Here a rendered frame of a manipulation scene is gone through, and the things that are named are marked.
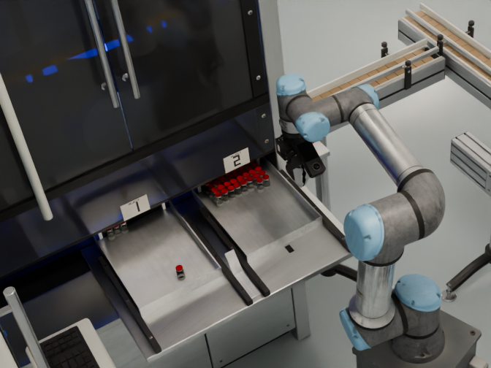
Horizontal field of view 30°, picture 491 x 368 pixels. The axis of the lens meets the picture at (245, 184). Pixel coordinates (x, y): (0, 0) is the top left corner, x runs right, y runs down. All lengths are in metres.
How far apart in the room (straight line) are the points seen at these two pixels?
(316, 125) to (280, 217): 0.59
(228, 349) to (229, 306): 0.81
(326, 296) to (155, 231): 1.10
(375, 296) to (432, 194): 0.31
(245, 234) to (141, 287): 0.35
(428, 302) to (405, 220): 0.41
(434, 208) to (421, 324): 0.47
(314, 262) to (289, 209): 0.23
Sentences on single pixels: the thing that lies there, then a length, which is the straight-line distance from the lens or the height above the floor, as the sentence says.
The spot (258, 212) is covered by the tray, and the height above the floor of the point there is 0.88.
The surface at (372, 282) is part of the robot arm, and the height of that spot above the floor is 1.20.
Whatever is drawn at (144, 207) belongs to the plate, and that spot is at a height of 1.01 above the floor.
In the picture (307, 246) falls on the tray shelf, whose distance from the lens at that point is 2.68.
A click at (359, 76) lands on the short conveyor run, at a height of 0.93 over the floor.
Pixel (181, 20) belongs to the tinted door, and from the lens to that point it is 2.42.
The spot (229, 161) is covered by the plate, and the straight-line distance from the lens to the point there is 2.75.
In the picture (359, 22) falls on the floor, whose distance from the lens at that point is 5.09.
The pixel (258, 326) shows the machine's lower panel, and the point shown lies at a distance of 3.36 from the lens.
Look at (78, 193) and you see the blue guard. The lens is 2.57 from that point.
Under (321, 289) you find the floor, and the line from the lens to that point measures 3.71.
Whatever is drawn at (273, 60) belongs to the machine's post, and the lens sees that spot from 2.63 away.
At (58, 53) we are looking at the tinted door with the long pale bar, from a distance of 2.31.
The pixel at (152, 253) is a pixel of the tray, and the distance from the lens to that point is 2.73.
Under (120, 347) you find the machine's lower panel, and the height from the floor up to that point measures 0.46.
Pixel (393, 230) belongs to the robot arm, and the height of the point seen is 1.40.
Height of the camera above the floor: 2.87
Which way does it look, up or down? 44 degrees down
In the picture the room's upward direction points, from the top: 9 degrees counter-clockwise
